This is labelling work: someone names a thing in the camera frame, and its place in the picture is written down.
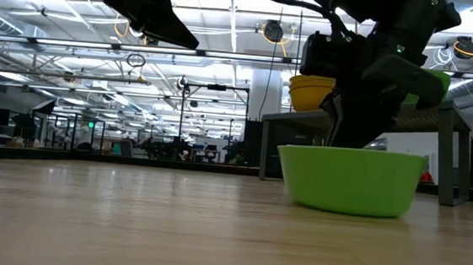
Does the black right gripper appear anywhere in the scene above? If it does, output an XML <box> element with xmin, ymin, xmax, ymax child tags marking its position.
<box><xmin>294</xmin><ymin>25</ymin><xmax>450</xmax><ymax>157</ymax></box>

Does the green plastic mini bowl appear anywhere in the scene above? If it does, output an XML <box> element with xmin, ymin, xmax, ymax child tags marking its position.
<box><xmin>403</xmin><ymin>73</ymin><xmax>452</xmax><ymax>109</ymax></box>
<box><xmin>428</xmin><ymin>69</ymin><xmax>453</xmax><ymax>83</ymax></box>
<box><xmin>272</xmin><ymin>142</ymin><xmax>429</xmax><ymax>222</ymax></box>

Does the small red object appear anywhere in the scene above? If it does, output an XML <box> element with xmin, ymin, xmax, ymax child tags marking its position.
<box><xmin>419</xmin><ymin>170</ymin><xmax>436</xmax><ymax>185</ymax></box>

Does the black perforated box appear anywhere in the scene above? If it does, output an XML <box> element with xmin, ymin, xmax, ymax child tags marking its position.
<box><xmin>239</xmin><ymin>118</ymin><xmax>289</xmax><ymax>181</ymax></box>

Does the grey perforated metal stand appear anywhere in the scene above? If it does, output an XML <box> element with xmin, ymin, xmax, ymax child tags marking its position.
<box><xmin>255</xmin><ymin>85</ymin><xmax>473</xmax><ymax>209</ymax></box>

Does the black background workstation frame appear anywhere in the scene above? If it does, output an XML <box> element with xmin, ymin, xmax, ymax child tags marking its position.
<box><xmin>176</xmin><ymin>81</ymin><xmax>251</xmax><ymax>168</ymax></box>

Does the ceiling cable reel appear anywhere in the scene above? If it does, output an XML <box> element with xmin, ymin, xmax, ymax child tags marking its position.
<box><xmin>452</xmin><ymin>35</ymin><xmax>473</xmax><ymax>59</ymax></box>
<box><xmin>262</xmin><ymin>19</ymin><xmax>287</xmax><ymax>44</ymax></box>

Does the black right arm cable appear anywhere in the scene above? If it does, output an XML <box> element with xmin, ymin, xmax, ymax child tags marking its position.
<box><xmin>242</xmin><ymin>0</ymin><xmax>350</xmax><ymax>37</ymax></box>

